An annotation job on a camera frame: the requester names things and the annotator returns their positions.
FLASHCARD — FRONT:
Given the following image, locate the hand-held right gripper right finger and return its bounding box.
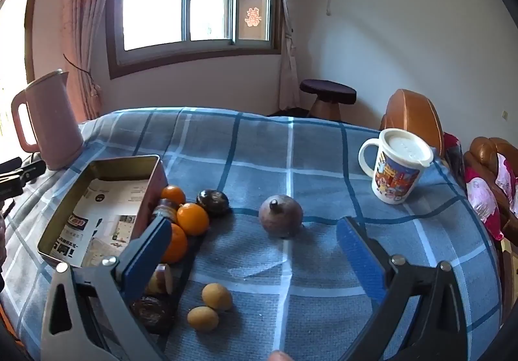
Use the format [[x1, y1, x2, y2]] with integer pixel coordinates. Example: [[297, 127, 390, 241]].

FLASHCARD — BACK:
[[337, 216, 470, 361]]

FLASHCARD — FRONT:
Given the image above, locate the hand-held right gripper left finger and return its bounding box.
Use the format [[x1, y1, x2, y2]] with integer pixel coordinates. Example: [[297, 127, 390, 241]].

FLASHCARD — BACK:
[[40, 217, 174, 361]]

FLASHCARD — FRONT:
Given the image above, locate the orange mandarin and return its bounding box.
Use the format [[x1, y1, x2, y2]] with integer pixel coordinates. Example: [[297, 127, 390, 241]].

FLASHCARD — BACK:
[[161, 223, 189, 265], [177, 203, 210, 236], [161, 185, 187, 206]]

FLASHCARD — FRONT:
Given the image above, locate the purple cream sweet potato piece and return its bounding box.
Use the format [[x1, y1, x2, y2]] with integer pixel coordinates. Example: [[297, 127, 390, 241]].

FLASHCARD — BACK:
[[145, 263, 174, 297]]

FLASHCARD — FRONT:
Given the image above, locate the rectangular metal tin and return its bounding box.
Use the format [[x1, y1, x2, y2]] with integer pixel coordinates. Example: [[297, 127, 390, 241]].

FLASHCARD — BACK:
[[37, 154, 168, 269]]

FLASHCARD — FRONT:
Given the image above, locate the dark water chestnut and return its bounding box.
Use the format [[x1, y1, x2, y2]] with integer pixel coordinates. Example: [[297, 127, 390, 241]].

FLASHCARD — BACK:
[[196, 189, 230, 218], [129, 295, 175, 334]]

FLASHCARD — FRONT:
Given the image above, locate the small yellow loquat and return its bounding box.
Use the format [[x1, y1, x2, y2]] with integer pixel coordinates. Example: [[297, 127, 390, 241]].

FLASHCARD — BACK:
[[186, 306, 220, 333], [201, 282, 234, 311]]

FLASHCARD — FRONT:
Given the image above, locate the purple radish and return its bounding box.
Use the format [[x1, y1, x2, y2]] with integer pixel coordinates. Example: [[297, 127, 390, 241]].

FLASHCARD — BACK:
[[258, 194, 304, 239]]

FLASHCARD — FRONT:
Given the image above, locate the pink electric kettle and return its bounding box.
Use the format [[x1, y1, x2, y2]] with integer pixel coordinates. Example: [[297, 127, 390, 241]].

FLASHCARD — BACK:
[[11, 70, 84, 171]]

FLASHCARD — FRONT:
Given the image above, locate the printed paper sheet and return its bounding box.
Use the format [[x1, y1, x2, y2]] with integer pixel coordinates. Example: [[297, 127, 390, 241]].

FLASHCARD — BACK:
[[52, 178, 150, 268]]

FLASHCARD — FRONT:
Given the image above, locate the white cartoon print mug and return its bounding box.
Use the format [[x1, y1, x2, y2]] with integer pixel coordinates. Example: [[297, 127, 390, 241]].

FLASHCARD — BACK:
[[358, 138, 429, 205]]

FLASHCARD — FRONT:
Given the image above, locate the white mug lid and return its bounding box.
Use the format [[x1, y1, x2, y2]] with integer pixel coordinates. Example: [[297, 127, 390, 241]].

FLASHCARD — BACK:
[[379, 128, 434, 167]]

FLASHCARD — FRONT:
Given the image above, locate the brown sofa with floral cloth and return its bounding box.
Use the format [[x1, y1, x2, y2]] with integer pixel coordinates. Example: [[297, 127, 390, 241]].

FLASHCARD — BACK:
[[443, 132, 518, 240]]

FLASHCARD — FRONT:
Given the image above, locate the blue plaid tablecloth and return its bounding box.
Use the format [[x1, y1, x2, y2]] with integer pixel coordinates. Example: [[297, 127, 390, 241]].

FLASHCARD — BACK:
[[0, 106, 506, 361]]

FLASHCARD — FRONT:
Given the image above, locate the orange leather chair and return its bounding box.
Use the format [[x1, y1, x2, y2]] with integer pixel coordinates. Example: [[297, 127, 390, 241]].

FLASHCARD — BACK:
[[380, 89, 446, 157], [463, 137, 518, 240]]

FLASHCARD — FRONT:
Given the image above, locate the pink patterned curtain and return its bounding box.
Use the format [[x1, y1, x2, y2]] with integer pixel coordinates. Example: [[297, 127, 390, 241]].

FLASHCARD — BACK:
[[61, 0, 130, 121]]

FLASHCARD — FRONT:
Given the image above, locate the dark round stool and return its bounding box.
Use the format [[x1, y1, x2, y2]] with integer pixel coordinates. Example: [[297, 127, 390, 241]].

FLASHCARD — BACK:
[[299, 79, 357, 119]]

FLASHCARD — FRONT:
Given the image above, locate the sliding glass window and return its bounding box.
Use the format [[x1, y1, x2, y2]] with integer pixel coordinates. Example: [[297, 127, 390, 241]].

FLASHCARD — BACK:
[[107, 0, 282, 80]]

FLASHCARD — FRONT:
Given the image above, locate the pale tied curtain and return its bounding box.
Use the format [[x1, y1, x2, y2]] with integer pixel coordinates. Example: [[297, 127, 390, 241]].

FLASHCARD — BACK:
[[273, 0, 302, 111]]

